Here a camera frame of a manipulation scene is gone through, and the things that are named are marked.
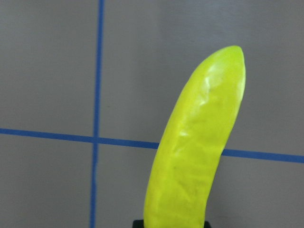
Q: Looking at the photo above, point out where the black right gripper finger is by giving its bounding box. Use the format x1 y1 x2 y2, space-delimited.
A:
132 220 212 228

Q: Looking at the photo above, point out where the yellow banana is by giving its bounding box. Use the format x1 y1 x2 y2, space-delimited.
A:
143 46 246 226

